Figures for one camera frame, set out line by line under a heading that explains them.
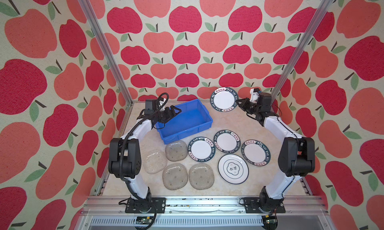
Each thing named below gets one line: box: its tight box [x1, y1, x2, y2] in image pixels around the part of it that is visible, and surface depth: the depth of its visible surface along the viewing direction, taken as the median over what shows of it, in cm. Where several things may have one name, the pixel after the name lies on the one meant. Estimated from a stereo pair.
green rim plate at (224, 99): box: [210, 87, 239, 113], surface depth 96 cm
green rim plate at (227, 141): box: [213, 129, 241, 154], surface depth 101 cm
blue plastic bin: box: [155, 99, 213, 145], surface depth 110 cm
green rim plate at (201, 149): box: [187, 136, 216, 163], surface depth 97 cm
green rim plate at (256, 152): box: [241, 139, 271, 167], surface depth 95 cm
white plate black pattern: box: [217, 154, 250, 185], surface depth 88 cm
